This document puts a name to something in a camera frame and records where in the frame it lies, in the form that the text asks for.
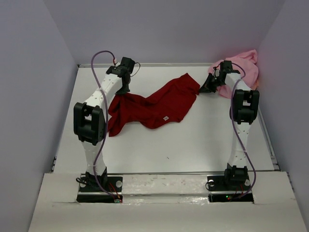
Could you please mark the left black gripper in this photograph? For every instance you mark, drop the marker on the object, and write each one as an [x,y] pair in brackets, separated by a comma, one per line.
[126,90]

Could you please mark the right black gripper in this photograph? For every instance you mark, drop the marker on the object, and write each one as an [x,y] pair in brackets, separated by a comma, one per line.
[207,88]

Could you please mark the red t shirt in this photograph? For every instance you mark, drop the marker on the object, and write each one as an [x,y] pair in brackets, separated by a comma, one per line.
[170,103]

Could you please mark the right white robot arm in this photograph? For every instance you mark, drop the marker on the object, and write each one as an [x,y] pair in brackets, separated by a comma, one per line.
[243,112]

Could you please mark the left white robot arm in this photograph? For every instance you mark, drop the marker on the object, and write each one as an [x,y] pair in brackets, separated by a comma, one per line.
[90,120]

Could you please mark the metal rail at front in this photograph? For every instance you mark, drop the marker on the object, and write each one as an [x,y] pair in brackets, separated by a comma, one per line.
[194,172]

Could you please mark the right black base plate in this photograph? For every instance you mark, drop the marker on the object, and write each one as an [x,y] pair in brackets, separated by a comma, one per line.
[220,192]

